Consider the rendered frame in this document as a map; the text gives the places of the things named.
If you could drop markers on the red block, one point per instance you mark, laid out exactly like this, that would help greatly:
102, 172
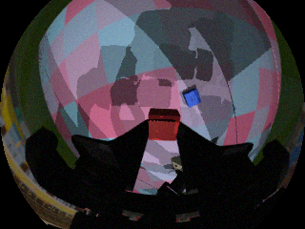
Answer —
163, 124

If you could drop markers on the blue block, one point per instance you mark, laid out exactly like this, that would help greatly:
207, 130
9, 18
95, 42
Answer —
191, 97

